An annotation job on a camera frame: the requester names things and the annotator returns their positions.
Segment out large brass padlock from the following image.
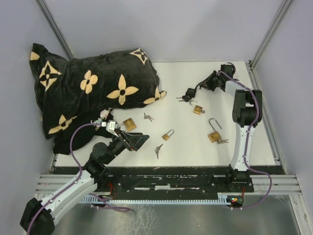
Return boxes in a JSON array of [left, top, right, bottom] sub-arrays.
[[117, 118, 137, 132]]

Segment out black padlock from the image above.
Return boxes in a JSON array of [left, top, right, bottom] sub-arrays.
[[185, 84, 200, 100]]

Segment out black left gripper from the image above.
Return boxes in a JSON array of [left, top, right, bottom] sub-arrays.
[[104, 128, 149, 164]]

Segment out long shackle padlock keys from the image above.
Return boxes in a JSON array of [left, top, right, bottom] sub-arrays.
[[217, 139, 229, 144]]

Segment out large padlock keys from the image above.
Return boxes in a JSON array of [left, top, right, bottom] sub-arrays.
[[144, 113, 155, 122]]

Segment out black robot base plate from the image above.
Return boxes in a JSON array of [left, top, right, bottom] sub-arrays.
[[97, 166, 254, 198]]

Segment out small padlock keys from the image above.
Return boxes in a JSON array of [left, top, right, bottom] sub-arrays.
[[155, 144, 163, 159]]

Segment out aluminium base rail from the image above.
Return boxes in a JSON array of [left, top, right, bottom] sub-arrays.
[[35, 174, 302, 195]]

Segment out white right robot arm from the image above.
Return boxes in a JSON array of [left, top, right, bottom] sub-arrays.
[[196, 62, 263, 191]]

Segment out small brass padlock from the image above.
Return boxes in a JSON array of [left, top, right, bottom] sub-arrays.
[[162, 129, 175, 141], [189, 100, 205, 115]]

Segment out black padlock keys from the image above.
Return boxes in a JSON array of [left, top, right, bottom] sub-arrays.
[[177, 95, 190, 102]]

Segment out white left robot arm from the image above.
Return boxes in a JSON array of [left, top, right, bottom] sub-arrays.
[[20, 129, 149, 235]]

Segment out small brass padlock top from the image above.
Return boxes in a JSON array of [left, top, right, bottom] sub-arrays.
[[189, 100, 205, 115]]

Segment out brass padlock long shackle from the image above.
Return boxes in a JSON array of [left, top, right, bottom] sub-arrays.
[[208, 118, 222, 143]]

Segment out black floral plush pillow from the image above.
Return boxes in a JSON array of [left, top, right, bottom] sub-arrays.
[[29, 43, 167, 139]]

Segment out aluminium frame post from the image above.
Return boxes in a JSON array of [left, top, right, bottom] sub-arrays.
[[248, 0, 298, 71], [35, 0, 74, 59]]

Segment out right aluminium frame post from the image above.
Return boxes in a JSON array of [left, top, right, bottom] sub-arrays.
[[248, 0, 298, 71]]

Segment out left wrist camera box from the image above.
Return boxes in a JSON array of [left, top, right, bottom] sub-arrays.
[[101, 120, 116, 135]]

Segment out light blue cable duct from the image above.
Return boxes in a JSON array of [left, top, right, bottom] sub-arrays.
[[80, 192, 244, 204]]

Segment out left aluminium frame post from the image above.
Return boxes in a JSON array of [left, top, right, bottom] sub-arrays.
[[35, 0, 74, 59]]

